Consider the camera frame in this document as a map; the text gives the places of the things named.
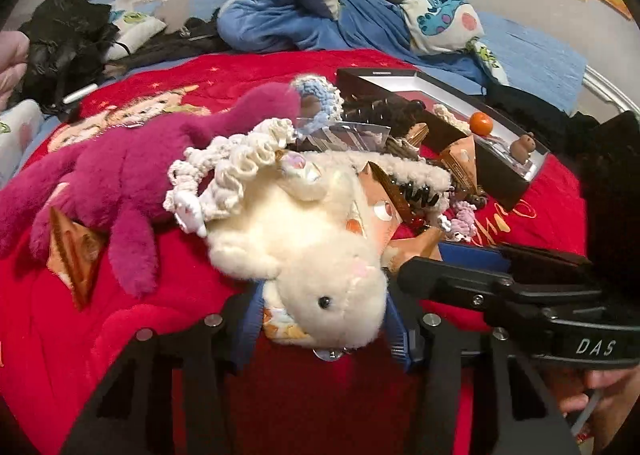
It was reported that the large white crochet scrunchie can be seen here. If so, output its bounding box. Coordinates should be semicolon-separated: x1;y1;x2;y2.
164;118;296;238

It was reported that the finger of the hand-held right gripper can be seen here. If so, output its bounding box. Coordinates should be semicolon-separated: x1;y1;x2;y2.
397;257;517;310
439;241;593;277

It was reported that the blue bed sheet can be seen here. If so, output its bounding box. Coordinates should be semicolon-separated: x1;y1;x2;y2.
80;0;588;116

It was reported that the black hair claw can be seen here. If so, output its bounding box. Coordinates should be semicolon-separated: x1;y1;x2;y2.
380;170;448;226

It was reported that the person's right hand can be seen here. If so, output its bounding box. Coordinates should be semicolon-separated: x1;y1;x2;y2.
557;367;640;455

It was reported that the blue crochet scrunchie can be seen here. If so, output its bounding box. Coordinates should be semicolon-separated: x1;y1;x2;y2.
290;75;345;125

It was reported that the pink crochet hair tie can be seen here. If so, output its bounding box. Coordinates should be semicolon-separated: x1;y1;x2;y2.
442;200;483;242

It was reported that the blue fleece blanket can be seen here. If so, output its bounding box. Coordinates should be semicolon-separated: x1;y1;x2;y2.
217;0;481;81

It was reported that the black rectangular box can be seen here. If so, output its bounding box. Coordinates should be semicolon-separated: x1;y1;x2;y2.
336;68;551;197

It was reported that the clear plastic packet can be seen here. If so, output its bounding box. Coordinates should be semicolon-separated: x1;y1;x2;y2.
294;118;392;155

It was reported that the small brown toy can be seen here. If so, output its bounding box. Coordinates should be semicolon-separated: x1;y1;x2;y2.
510;132;538;165

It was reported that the white plush toy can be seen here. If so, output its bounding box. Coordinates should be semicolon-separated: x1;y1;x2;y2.
206;152;453;352

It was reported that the dark bead bracelet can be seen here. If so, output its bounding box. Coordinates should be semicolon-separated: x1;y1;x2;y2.
450;188;488;208

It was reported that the dark clothing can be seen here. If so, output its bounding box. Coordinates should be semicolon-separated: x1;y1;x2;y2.
117;15;236;71

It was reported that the orange triangular snack packet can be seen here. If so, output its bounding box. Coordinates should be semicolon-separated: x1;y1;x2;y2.
397;122;431;147
350;162;407;256
46;205;108;312
387;227;446;272
439;135;482;196

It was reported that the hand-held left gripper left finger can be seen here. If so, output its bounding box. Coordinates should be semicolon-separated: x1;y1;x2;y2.
60;285;266;455

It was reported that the white printed pillow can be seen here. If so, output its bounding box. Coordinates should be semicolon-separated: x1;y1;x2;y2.
0;99;46;186

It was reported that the dark spiral hair tie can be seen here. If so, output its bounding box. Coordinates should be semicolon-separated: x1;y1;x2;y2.
342;98;426;138

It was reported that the silver flashlight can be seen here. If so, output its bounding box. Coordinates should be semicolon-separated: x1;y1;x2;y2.
62;84;98;106

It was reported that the magenta plush bear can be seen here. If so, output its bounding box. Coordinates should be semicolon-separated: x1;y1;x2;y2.
0;82;301;298

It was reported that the pink quilt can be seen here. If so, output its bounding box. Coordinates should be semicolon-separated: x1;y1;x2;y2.
0;30;28;108

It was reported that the red printed blanket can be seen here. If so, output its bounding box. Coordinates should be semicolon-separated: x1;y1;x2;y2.
0;49;588;455

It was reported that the black cloth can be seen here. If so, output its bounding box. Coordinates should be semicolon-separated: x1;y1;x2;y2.
486;82;640;266

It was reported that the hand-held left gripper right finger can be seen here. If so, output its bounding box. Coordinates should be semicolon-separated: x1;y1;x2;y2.
384;295;581;455

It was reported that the black puffer jacket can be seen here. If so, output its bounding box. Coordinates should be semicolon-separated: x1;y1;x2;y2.
19;0;118;108

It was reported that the small cartoon printed pillow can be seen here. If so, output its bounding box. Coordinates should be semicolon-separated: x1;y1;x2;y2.
107;0;183;61

